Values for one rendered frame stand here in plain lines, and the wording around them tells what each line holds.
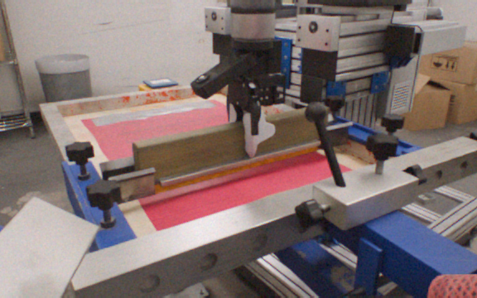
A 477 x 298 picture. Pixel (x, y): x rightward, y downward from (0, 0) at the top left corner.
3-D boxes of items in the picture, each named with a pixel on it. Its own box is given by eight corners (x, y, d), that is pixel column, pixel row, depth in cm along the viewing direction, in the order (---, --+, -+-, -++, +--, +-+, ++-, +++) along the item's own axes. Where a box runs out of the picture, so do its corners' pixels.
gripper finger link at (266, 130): (280, 155, 74) (277, 106, 72) (253, 161, 71) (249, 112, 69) (271, 151, 77) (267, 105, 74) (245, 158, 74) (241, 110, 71)
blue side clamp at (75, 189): (67, 196, 73) (60, 161, 70) (95, 189, 75) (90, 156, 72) (108, 300, 49) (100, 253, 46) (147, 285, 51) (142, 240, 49)
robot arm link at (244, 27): (245, 15, 62) (220, 12, 68) (245, 45, 64) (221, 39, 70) (284, 13, 65) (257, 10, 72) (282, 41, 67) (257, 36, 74)
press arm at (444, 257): (325, 233, 53) (328, 201, 51) (357, 221, 56) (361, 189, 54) (445, 322, 40) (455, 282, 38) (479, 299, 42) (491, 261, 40)
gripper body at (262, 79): (286, 107, 72) (289, 40, 68) (246, 114, 68) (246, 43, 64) (262, 98, 78) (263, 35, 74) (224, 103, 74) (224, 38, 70)
